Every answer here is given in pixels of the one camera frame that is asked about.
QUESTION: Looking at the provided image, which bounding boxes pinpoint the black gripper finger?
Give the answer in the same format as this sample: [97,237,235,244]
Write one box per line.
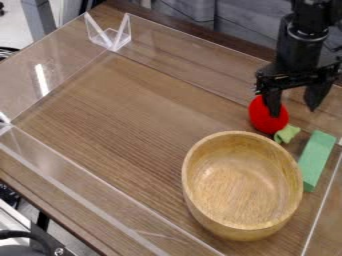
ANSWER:
[304,79,334,111]
[264,89,282,117]

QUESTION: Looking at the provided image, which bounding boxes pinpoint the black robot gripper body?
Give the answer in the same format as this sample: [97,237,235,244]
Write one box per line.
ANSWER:
[256,61,342,95]

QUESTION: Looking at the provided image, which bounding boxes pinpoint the red plush strawberry green leaf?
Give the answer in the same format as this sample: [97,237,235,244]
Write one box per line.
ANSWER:
[249,96,301,144]

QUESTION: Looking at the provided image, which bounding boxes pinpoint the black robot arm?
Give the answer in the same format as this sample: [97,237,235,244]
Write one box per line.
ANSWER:
[256,0,342,117]

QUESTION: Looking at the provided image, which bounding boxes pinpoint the green rectangular block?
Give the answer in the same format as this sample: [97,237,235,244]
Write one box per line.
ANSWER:
[298,130,337,192]

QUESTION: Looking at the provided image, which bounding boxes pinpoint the wooden bowl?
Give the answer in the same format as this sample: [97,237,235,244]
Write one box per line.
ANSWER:
[182,131,304,241]

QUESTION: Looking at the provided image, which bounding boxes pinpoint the clear acrylic tray walls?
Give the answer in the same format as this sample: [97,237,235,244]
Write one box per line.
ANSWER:
[0,6,342,256]

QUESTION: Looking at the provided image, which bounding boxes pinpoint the clear acrylic corner bracket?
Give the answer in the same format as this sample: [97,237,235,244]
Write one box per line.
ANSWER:
[85,12,133,52]

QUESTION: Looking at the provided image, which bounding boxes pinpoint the black cable bottom left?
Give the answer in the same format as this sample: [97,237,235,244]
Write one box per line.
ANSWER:
[0,226,46,256]

